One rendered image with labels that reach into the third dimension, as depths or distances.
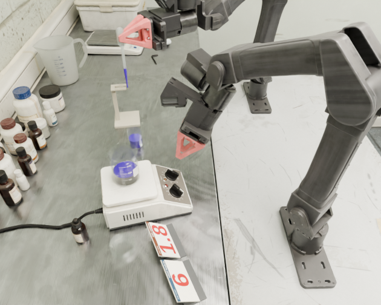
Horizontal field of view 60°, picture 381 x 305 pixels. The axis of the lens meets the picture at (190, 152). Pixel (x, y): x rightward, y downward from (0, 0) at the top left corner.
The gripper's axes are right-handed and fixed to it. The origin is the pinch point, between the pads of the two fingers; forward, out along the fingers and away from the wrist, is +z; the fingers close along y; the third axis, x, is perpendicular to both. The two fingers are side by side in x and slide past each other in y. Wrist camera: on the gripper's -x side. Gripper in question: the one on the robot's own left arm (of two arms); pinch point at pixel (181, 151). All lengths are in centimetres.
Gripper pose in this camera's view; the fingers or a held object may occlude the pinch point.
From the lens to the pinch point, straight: 77.8
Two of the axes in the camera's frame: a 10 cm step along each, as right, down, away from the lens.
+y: -1.6, 4.8, -8.6
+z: -4.9, 7.2, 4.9
